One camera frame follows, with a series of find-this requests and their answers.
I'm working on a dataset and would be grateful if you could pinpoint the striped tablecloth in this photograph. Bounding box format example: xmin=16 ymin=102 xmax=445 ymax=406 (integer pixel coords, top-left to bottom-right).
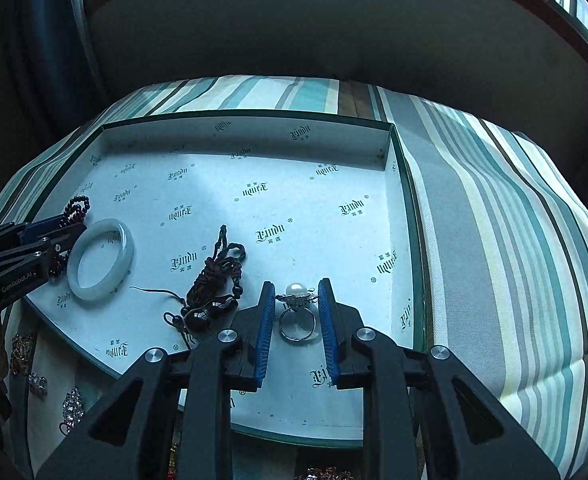
xmin=0 ymin=75 xmax=588 ymax=480

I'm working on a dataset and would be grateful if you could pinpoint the large round rhinestone brooch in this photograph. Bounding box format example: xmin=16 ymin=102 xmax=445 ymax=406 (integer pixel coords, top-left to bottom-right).
xmin=294 ymin=465 xmax=355 ymax=480

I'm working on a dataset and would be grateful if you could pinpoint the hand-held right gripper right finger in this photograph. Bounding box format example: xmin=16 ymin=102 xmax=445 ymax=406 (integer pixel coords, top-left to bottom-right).
xmin=317 ymin=277 xmax=562 ymax=480

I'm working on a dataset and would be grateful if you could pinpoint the white jade bangle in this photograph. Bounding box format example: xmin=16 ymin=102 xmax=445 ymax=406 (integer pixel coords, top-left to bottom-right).
xmin=66 ymin=217 xmax=136 ymax=302

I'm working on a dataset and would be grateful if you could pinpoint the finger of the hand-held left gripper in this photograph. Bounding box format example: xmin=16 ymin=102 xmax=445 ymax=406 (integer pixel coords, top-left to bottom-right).
xmin=0 ymin=222 xmax=89 ymax=287
xmin=0 ymin=213 xmax=68 ymax=254

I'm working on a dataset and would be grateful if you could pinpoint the pearl ring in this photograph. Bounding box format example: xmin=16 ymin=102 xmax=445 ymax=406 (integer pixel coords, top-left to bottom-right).
xmin=275 ymin=282 xmax=319 ymax=343

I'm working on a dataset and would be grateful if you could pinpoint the dark bead bracelet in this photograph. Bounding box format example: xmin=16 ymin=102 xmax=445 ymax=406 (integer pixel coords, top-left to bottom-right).
xmin=48 ymin=195 xmax=92 ymax=285

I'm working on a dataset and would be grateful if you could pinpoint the gold chain cluster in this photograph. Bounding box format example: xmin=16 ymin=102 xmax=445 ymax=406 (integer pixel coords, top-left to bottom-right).
xmin=10 ymin=332 xmax=37 ymax=376

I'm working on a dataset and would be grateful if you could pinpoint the white lined shallow box tray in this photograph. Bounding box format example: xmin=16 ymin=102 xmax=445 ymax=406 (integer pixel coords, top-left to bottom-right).
xmin=21 ymin=109 xmax=432 ymax=453

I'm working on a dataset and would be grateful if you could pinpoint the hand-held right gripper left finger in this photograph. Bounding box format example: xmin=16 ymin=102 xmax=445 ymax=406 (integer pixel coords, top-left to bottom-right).
xmin=36 ymin=281 xmax=277 ymax=480

